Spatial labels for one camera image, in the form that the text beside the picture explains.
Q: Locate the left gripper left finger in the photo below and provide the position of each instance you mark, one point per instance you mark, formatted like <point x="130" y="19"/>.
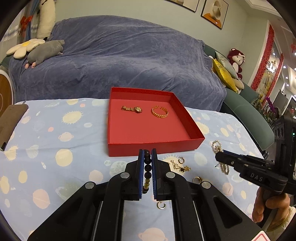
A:
<point x="136" y="176"/>

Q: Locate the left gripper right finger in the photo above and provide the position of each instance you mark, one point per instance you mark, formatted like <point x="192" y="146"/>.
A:
<point x="161" y="188"/>

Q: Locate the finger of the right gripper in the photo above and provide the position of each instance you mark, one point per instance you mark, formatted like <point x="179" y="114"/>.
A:
<point x="225" y="166"/>
<point x="226" y="156"/>

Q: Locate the gold chain bangle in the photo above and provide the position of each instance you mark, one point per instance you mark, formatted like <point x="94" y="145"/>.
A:
<point x="159" y="111"/>

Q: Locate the right hand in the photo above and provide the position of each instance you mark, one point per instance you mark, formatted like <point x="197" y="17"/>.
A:
<point x="280" y="202"/>

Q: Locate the silver hoop earring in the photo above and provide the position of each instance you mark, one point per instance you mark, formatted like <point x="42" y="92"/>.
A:
<point x="181" y="160"/>

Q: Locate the gold black flower pendant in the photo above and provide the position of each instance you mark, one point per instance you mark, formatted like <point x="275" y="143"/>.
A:
<point x="184" y="169"/>

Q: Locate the small gold hoop earring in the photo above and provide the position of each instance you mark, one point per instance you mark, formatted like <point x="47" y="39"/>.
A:
<point x="161" y="205"/>

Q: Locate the red cardboard tray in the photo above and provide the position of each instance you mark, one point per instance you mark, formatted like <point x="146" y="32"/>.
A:
<point x="128" y="132"/>

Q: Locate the green sofa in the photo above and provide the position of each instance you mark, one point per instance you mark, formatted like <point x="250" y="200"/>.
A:
<point x="240" y="105"/>

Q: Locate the blue planet print tablecloth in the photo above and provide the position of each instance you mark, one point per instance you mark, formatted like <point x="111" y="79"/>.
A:
<point x="61" y="144"/>

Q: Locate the gold cushion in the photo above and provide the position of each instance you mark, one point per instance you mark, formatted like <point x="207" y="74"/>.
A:
<point x="224" y="75"/>

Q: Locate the grey-green cushion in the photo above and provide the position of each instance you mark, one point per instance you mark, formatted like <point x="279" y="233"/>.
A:
<point x="226" y="64"/>

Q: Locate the red monkey plush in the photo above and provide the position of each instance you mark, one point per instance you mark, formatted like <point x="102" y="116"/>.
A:
<point x="236" y="59"/>

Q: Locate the blue-grey sofa cover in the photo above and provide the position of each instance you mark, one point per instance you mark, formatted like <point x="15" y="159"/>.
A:
<point x="101" y="52"/>

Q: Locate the brown leather case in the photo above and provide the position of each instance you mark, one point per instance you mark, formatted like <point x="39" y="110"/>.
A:
<point x="9" y="120"/>

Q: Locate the grey plush toy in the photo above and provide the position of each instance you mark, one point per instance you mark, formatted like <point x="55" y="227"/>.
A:
<point x="43" y="52"/>

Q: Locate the round wooden white device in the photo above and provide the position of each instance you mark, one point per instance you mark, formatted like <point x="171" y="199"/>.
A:
<point x="6" y="92"/>

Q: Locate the white flower plush cushion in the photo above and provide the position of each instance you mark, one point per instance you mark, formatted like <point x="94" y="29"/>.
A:
<point x="19" y="51"/>

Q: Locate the white long plush toy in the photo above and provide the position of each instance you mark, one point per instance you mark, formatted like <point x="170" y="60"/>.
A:
<point x="47" y="16"/>

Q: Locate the white curtain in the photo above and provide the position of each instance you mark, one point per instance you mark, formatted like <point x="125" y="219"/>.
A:
<point x="12" y="35"/>

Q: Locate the red bow tieback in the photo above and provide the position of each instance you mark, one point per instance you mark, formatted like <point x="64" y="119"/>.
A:
<point x="25" y="21"/>

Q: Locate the blue curtain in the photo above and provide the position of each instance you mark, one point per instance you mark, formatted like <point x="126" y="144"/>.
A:
<point x="34" y="6"/>

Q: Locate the orange framed wall picture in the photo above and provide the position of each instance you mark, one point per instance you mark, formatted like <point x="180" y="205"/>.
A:
<point x="215" y="12"/>

